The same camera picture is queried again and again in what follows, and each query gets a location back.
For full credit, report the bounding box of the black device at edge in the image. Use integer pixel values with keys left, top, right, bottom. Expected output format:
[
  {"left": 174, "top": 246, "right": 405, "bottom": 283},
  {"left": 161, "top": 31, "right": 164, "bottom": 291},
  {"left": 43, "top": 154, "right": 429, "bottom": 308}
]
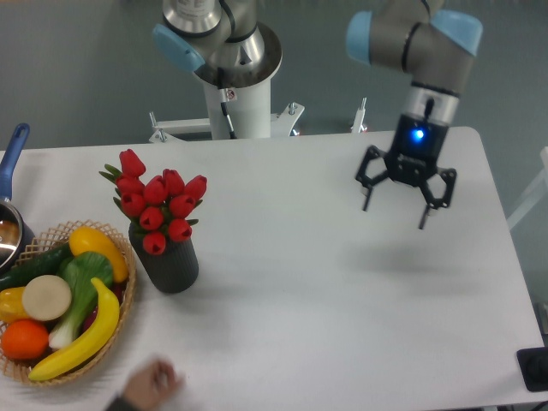
[{"left": 516, "top": 347, "right": 548, "bottom": 392}]

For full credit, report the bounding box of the yellow bell pepper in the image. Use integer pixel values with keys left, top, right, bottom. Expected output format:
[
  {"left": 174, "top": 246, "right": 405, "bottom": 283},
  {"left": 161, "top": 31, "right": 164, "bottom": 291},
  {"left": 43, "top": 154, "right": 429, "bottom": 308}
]
[{"left": 0, "top": 287, "right": 30, "bottom": 324}]

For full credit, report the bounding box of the green cucumber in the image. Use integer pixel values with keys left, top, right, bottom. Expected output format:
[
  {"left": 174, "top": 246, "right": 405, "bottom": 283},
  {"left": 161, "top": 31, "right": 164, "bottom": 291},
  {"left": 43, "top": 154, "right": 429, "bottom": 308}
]
[{"left": 1, "top": 242, "right": 73, "bottom": 291}]

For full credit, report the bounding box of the red tulip bouquet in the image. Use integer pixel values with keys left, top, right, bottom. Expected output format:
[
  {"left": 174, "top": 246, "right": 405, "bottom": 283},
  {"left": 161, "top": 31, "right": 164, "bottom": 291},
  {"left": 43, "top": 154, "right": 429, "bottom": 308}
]
[{"left": 99, "top": 149, "right": 208, "bottom": 256}]

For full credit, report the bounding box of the yellow lemon squash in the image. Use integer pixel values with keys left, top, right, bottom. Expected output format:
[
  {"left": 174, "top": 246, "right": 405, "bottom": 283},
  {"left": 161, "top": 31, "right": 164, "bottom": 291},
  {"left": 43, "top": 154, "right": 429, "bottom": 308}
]
[{"left": 68, "top": 226, "right": 129, "bottom": 283}]

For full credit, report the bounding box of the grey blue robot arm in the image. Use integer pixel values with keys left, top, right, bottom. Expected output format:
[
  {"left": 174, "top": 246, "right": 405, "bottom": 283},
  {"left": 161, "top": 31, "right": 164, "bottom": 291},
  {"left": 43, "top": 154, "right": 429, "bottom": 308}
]
[{"left": 152, "top": 1, "right": 483, "bottom": 211}]

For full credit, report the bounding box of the silver table clamp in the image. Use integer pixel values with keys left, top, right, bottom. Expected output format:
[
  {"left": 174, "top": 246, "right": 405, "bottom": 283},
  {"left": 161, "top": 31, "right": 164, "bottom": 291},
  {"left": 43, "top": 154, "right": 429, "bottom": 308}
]
[{"left": 351, "top": 97, "right": 368, "bottom": 134}]

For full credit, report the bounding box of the orange fruit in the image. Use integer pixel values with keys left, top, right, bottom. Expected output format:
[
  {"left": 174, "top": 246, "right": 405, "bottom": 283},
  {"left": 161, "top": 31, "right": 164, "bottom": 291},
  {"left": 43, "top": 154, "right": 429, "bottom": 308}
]
[{"left": 1, "top": 319, "right": 49, "bottom": 360}]

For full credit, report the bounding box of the dark red fruit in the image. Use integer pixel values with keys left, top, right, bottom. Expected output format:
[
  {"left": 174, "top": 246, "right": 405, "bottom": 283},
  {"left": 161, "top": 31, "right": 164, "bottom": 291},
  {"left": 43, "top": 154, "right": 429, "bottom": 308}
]
[{"left": 81, "top": 283, "right": 125, "bottom": 332}]

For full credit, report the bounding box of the dark grey ribbed vase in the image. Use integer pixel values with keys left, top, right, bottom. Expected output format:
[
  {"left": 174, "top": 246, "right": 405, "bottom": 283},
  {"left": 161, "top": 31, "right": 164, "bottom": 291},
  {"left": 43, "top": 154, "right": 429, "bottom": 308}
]
[{"left": 128, "top": 223, "right": 199, "bottom": 294}]

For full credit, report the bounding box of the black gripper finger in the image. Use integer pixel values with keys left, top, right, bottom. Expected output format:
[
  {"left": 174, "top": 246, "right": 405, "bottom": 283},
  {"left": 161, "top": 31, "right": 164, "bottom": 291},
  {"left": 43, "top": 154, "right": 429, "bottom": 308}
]
[
  {"left": 419, "top": 168, "right": 457, "bottom": 229},
  {"left": 354, "top": 145, "right": 390, "bottom": 213}
]

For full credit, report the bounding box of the green bok choy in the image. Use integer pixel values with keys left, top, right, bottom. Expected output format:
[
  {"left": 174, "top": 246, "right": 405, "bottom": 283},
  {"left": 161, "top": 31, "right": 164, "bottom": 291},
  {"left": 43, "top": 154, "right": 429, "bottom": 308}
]
[{"left": 49, "top": 252, "right": 113, "bottom": 350}]

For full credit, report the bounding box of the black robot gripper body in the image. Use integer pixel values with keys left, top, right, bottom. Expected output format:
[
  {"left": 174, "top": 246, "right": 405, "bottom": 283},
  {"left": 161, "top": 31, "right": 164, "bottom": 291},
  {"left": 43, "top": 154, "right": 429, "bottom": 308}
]
[{"left": 384, "top": 115, "right": 449, "bottom": 187}]

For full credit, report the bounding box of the beige round disc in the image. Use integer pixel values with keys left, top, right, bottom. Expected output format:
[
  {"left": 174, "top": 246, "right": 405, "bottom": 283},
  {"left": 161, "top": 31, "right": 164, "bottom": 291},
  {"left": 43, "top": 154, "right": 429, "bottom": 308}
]
[{"left": 22, "top": 275, "right": 72, "bottom": 321}]

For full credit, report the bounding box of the person's hand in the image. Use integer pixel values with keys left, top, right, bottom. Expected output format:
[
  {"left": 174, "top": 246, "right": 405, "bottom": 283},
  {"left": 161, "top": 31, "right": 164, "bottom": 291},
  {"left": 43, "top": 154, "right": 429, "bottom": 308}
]
[{"left": 121, "top": 359, "right": 183, "bottom": 410}]

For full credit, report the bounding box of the yellow banana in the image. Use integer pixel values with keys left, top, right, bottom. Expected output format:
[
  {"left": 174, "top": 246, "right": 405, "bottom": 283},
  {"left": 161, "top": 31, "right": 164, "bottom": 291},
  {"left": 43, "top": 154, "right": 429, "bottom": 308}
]
[{"left": 28, "top": 277, "right": 120, "bottom": 382}]

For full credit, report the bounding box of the white frame at right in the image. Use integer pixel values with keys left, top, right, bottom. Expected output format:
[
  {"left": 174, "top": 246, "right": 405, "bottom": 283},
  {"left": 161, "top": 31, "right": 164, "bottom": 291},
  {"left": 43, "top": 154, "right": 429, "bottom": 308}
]
[{"left": 506, "top": 146, "right": 547, "bottom": 230}]

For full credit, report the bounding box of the blue handled saucepan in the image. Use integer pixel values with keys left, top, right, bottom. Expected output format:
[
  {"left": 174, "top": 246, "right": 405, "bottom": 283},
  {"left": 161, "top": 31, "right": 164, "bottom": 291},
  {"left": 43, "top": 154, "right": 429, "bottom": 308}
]
[{"left": 1, "top": 123, "right": 34, "bottom": 274}]

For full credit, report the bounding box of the woven wicker basket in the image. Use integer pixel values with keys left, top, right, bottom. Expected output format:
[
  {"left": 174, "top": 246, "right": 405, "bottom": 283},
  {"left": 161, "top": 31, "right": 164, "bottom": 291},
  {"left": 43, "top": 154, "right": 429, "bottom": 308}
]
[{"left": 1, "top": 220, "right": 137, "bottom": 387}]

